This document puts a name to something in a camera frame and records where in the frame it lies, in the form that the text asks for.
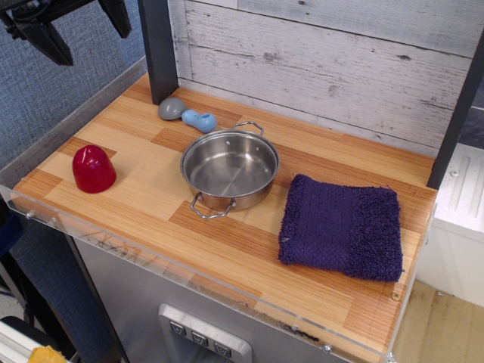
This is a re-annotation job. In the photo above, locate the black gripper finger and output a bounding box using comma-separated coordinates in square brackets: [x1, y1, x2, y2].
[98, 0, 132, 39]
[20, 20, 73, 66]

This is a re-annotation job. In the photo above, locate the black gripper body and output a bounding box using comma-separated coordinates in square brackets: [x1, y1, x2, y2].
[1, 0, 92, 40]

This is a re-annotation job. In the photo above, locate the red toy pepper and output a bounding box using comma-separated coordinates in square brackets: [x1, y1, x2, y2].
[72, 144, 116, 194]

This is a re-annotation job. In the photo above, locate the grey and blue toy scoop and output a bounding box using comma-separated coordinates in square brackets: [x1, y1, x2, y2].
[158, 97, 217, 133]

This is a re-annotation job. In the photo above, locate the stainless steel pot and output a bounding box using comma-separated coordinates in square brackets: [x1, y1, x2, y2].
[180, 121, 281, 219]

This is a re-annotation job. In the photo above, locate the clear acrylic front guard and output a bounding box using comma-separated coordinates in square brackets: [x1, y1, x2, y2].
[0, 183, 394, 363]

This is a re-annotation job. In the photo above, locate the yellow object at corner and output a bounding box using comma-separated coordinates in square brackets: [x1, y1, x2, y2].
[27, 346, 67, 363]

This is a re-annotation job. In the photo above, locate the purple folded towel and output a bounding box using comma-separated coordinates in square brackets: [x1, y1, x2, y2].
[278, 174, 403, 282]

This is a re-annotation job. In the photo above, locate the silver control panel with buttons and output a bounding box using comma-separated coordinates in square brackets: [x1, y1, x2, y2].
[158, 303, 253, 362]

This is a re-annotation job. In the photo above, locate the white side counter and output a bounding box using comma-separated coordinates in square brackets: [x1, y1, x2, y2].
[416, 144, 483, 306]

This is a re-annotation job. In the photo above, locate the dark left shelf post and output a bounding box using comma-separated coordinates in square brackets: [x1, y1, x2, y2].
[138, 0, 178, 104]

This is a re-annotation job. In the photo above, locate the dark shelf post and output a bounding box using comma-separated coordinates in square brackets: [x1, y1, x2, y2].
[138, 0, 178, 104]
[427, 38, 483, 190]

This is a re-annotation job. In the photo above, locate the dark right shelf post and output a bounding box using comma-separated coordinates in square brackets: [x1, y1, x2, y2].
[427, 38, 483, 190]

